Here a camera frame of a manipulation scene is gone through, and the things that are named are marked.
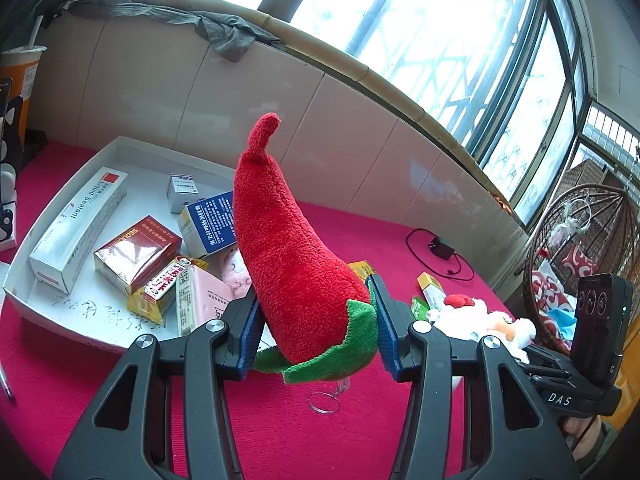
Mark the pink plush toy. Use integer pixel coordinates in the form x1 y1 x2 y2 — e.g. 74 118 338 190
220 245 253 298

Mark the smartphone on stand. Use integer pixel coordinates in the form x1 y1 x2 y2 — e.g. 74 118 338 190
0 95 28 253

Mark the red chili plush with keyring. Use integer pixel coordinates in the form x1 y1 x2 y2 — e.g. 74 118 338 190
234 112 379 415

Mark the hanging wicker chair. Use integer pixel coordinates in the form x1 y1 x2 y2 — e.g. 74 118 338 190
520 182 640 356

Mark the white plush toy red hat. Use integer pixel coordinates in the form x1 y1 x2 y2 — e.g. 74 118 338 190
432 294 537 363

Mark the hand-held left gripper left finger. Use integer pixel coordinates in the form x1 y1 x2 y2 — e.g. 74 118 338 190
52 290 263 480

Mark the white cardboard tray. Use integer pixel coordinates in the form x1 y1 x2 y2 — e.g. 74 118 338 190
2 136 281 353

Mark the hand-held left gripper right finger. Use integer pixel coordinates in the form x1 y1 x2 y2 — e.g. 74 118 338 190
365 274 581 480

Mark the small white box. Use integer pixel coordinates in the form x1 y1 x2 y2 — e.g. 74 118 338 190
167 174 202 214

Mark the green foil packet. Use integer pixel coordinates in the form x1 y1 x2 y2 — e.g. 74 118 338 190
410 296 436 322

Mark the white dreamcatcher ornament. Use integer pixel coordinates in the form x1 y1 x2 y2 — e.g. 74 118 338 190
547 199 593 248

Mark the orange drink cup with straw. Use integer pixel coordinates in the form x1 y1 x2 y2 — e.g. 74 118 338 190
0 15 48 141

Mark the red white back cushion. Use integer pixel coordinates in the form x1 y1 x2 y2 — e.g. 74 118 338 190
562 245 598 281

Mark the blue white medicine box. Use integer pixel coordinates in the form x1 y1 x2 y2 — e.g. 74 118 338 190
178 191 237 259

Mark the yellow box with green print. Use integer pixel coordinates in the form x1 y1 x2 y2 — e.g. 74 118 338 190
416 271 447 311

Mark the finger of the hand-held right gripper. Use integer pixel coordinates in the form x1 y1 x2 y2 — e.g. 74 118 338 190
520 345 573 378

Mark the grey cloth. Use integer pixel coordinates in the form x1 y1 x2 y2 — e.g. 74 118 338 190
62 0 288 63

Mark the blue cloth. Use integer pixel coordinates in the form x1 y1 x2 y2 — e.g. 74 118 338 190
545 307 576 341

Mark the red brown shiny box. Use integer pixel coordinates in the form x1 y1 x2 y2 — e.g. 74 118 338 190
94 216 183 297

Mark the person's right forearm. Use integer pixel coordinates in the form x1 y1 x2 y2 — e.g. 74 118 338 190
587 420 621 463

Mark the window with metal grille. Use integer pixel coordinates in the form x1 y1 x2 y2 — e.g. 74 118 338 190
75 0 640 226

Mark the black power adapter with cable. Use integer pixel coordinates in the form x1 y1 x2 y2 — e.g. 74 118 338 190
405 228 475 282

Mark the pink box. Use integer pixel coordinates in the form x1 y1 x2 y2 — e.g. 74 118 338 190
175 264 236 338

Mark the long white sealant box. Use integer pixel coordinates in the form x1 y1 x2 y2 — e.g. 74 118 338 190
29 166 129 295

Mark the black pen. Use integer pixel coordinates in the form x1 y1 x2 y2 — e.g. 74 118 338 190
0 362 16 401

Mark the person's right hand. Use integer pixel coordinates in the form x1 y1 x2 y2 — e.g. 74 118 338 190
564 416 601 462

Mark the red white seat cushion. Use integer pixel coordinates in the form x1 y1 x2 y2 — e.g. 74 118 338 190
531 270 576 331

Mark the yellow red snack packet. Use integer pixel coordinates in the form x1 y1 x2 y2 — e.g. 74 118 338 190
127 255 208 325

